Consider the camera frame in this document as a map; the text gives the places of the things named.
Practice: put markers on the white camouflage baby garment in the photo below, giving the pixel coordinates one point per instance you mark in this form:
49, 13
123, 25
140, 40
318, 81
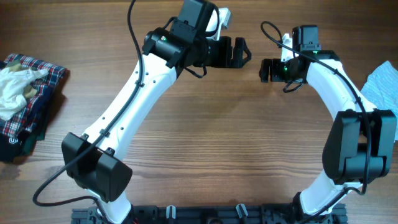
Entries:
17, 88

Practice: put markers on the light blue striped garment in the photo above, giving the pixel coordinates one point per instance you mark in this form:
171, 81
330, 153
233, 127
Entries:
380, 88

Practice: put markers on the plaid folded shorts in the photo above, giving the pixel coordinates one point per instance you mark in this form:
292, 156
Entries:
22, 121

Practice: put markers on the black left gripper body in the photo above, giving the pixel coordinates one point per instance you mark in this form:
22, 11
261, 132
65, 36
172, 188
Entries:
212, 53

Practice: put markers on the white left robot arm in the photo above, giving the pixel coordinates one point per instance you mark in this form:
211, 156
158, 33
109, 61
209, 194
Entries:
94, 159

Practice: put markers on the dark green folded garment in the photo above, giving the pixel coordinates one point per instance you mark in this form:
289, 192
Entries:
29, 139

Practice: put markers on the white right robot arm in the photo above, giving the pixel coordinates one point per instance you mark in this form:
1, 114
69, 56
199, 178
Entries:
359, 146

